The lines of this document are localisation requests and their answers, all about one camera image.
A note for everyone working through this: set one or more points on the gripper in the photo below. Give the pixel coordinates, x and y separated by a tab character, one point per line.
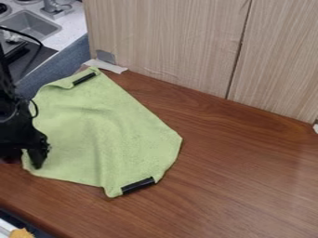
16	130

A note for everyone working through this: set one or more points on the green cloth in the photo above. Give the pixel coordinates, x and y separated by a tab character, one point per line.
103	130

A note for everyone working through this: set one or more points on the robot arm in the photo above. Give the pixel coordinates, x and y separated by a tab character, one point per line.
5	77

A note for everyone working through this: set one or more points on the yellow toy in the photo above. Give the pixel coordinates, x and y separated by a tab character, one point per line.
20	234

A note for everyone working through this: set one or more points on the white tape strip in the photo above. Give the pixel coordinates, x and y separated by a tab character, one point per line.
105	65

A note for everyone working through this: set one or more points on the toy sink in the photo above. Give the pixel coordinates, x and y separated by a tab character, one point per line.
30	24

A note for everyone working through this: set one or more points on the tap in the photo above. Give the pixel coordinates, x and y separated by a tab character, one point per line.
54	7

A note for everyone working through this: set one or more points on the toy stove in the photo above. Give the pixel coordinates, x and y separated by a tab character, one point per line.
3	9

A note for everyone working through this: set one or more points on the grey metal bracket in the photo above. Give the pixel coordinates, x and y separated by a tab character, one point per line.
106	57

